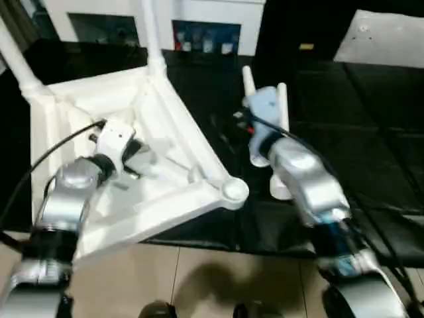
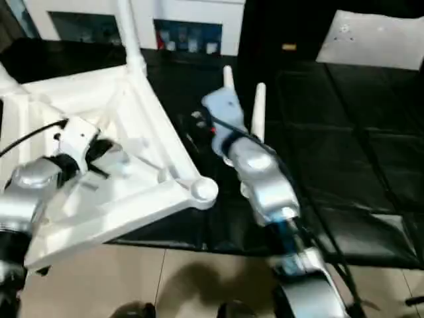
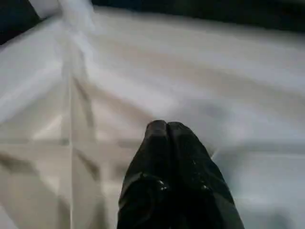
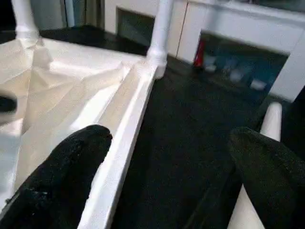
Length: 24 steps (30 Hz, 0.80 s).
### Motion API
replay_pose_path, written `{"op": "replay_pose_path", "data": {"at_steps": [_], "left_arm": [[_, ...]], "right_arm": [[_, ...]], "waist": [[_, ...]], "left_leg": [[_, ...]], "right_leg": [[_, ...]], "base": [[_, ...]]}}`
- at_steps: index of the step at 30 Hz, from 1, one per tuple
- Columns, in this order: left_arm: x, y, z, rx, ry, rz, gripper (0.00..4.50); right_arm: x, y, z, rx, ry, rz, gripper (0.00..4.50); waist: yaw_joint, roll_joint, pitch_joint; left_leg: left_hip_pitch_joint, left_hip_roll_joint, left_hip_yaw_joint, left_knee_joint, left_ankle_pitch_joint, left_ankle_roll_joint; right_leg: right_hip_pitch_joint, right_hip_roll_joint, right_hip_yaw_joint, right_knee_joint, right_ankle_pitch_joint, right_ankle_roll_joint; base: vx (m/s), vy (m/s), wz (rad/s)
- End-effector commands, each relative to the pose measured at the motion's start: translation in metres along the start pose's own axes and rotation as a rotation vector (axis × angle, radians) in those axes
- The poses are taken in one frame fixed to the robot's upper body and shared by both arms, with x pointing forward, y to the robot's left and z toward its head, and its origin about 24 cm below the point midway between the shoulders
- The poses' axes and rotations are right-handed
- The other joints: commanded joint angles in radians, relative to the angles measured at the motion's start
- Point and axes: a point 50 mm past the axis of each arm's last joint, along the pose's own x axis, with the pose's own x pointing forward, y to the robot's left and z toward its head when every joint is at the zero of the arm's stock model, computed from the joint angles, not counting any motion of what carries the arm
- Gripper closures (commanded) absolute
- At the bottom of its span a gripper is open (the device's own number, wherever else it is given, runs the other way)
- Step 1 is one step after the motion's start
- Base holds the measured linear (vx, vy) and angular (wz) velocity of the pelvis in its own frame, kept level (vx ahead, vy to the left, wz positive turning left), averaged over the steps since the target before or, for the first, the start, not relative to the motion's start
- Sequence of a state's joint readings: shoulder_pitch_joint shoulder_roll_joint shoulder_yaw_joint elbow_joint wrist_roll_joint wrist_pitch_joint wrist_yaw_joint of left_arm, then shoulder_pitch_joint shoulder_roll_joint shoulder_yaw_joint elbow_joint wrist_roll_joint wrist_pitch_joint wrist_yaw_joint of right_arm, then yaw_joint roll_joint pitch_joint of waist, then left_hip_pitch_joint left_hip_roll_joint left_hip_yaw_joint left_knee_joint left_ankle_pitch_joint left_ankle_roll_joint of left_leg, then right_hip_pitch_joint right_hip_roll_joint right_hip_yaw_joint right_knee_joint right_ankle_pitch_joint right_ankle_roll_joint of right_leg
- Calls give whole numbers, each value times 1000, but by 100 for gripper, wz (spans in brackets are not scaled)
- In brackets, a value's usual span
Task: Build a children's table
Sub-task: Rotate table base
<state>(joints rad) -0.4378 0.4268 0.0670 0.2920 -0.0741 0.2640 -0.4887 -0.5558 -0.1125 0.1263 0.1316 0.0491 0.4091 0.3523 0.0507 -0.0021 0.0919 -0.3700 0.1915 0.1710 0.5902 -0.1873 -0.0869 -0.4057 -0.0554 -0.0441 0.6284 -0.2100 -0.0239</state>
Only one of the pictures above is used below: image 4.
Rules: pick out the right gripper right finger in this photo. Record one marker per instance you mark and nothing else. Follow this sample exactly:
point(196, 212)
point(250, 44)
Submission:
point(274, 186)

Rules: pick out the black quilted mat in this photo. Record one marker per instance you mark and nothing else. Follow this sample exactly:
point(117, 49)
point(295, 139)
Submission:
point(190, 119)

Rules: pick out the white sideboard with glass doors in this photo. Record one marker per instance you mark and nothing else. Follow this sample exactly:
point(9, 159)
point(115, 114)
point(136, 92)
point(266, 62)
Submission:
point(250, 23)

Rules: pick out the grey brown curtain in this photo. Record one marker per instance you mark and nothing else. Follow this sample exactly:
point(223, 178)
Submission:
point(83, 12)

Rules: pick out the white plastic table top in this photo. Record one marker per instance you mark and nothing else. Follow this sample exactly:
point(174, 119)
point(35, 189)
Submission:
point(71, 78)

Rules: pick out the white plastic table leg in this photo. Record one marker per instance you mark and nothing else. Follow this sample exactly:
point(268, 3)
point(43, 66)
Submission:
point(23, 19)
point(271, 119)
point(162, 31)

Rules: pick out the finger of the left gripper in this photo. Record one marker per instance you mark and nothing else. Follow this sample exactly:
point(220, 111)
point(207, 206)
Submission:
point(7, 103)

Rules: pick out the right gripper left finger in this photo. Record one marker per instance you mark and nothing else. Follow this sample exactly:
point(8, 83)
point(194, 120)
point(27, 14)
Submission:
point(54, 186)

